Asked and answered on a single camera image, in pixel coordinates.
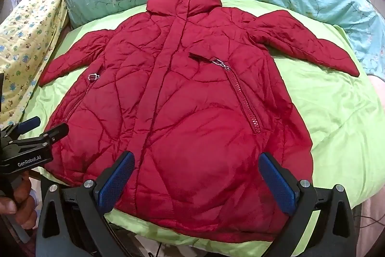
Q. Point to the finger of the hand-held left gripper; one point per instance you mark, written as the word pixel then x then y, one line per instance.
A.
pixel 54 133
pixel 30 123

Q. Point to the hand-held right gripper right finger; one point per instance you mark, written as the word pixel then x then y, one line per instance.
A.
pixel 276 178

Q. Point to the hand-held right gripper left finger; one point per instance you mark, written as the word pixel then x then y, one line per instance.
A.
pixel 115 177

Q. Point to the red quilted jacket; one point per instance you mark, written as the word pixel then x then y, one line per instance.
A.
pixel 180 85

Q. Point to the person's left hand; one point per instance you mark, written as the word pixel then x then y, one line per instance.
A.
pixel 21 195

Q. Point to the yellow printed blanket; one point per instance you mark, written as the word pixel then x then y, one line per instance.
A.
pixel 27 43

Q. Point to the light green bed sheet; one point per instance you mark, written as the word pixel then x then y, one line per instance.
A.
pixel 324 112

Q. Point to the pink mattress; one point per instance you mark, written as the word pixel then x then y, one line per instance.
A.
pixel 377 136

